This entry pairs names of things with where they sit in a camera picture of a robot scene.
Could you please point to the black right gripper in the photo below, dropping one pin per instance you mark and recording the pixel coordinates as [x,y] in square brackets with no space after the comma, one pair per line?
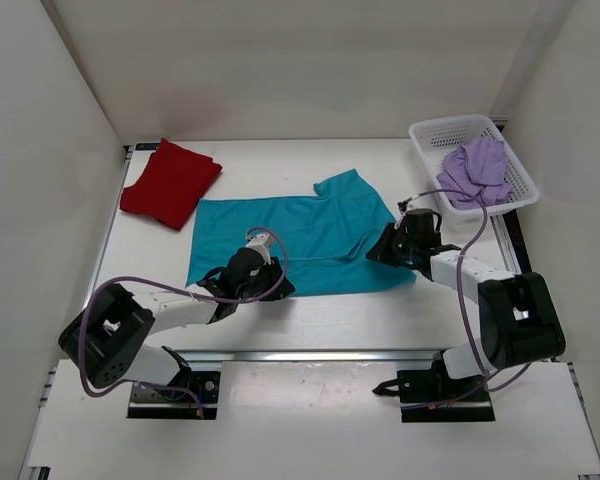
[381,251]

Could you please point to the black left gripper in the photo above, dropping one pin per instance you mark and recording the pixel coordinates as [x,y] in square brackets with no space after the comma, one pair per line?
[273,270]

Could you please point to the teal t shirt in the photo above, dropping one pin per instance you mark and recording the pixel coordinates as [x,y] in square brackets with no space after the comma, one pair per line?
[326,236]

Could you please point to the red t shirt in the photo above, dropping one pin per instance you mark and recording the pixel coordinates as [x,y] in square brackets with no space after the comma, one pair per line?
[171,185]

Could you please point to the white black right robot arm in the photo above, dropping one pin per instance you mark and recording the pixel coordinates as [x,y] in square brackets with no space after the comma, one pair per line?
[518,323]

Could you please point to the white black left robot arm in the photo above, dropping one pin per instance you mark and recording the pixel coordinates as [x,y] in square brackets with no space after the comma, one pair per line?
[107,339]

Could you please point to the white plastic basket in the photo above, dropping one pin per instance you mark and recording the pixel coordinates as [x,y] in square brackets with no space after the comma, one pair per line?
[434,139]

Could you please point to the lilac t shirt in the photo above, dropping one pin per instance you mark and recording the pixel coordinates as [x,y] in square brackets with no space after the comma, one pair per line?
[473,174]

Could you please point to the blue label sticker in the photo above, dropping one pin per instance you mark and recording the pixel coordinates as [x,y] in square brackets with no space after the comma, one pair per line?
[146,146]

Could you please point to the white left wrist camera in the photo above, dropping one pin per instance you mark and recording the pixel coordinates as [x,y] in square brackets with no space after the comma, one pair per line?
[261,242]

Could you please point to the aluminium table rail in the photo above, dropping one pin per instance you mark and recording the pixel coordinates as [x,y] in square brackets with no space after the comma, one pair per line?
[308,356]

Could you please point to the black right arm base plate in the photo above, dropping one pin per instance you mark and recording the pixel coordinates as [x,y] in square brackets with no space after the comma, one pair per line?
[431,396]

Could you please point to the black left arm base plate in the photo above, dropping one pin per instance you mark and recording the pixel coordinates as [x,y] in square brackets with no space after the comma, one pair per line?
[203,381]

